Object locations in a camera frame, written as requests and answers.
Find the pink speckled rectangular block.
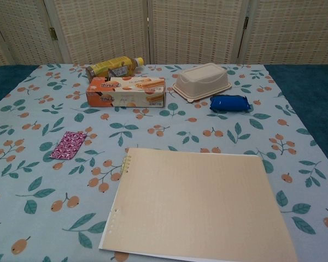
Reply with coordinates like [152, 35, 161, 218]
[49, 130, 89, 160]

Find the floral light blue tablecloth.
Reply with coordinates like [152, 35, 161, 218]
[0, 63, 328, 262]

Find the orange biscuit roll box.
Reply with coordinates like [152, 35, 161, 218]
[86, 76, 167, 109]

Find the beige lidded food container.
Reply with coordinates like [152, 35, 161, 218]
[171, 62, 232, 103]

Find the blue snack packet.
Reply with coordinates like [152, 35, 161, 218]
[209, 94, 253, 112]

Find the beige spiral notebook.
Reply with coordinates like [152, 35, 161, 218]
[98, 147, 298, 262]

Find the yellow label tea bottle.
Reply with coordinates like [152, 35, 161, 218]
[85, 56, 145, 82]

